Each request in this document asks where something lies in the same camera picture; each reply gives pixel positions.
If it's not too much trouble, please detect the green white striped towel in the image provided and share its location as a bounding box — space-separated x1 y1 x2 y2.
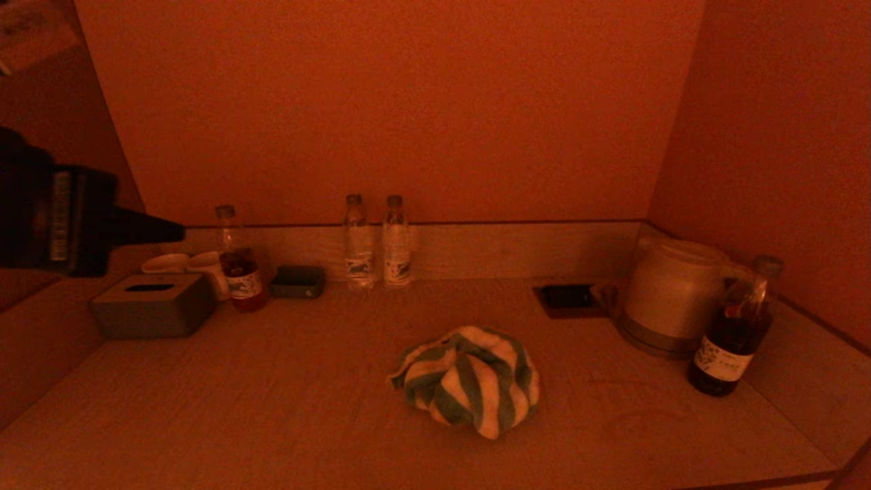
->
387 325 542 441

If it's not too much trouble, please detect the white ceramic cup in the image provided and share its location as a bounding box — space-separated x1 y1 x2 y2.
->
141 252 192 276
187 251 231 302

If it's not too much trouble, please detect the grey tissue box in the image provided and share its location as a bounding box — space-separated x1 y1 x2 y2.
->
91 272 219 340

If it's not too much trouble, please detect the brown drink bottle patterned label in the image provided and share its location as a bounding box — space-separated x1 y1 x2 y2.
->
214 204 269 314

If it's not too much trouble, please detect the small teal box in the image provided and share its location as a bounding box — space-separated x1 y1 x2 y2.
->
269 265 327 300

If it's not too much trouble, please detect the clear water bottle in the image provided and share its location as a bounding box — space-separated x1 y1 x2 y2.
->
382 195 413 291
343 194 376 292

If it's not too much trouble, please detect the black pop-up power socket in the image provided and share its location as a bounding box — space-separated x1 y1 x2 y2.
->
531 284 608 320

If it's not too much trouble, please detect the grey kettle base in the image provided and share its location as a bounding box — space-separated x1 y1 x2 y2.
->
615 318 696 361

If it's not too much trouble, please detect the white electric kettle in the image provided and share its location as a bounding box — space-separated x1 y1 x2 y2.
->
621 238 755 344

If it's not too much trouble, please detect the brown drink bottle white label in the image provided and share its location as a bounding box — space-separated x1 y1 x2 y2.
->
686 255 785 398

